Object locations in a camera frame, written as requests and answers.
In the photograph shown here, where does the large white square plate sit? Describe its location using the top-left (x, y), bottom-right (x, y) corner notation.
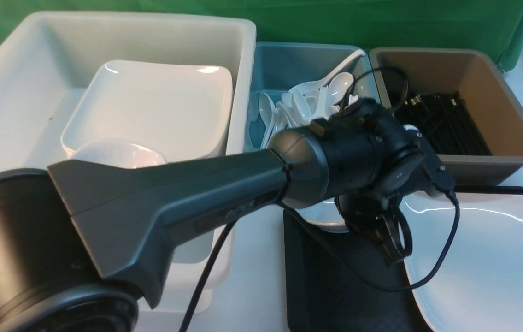
top-left (413, 193), bottom-right (523, 332)

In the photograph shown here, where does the small white bowl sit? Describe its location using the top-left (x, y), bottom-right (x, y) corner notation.
top-left (296, 198), bottom-right (348, 233)

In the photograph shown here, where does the green cloth backdrop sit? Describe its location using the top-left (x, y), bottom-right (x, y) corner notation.
top-left (0, 0), bottom-right (523, 71)

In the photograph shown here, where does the brown plastic bin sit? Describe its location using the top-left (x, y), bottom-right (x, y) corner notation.
top-left (369, 47), bottom-right (523, 185)

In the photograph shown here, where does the stack of small white bowls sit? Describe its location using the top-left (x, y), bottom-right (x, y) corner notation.
top-left (68, 139), bottom-right (167, 169)

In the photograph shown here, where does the black cable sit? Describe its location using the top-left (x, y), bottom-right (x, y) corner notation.
top-left (178, 67), bottom-right (461, 332)

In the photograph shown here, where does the black serving tray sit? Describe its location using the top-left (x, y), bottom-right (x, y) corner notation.
top-left (284, 184), bottom-right (523, 332)

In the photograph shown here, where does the pile of white spoons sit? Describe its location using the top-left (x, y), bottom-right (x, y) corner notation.
top-left (248, 50), bottom-right (366, 149)

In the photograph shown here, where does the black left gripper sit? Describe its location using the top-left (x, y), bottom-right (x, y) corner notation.
top-left (338, 124), bottom-right (456, 266)

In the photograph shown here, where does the stack of white plates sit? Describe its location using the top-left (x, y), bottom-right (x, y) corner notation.
top-left (60, 59), bottom-right (233, 162)

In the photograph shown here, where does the pile of black chopsticks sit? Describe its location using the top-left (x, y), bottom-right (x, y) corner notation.
top-left (395, 92), bottom-right (492, 157)

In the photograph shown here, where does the blue plastic bin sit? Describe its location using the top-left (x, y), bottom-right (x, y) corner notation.
top-left (244, 42), bottom-right (358, 153)

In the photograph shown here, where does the large white plastic tub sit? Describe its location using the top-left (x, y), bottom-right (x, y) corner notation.
top-left (0, 10), bottom-right (258, 315)

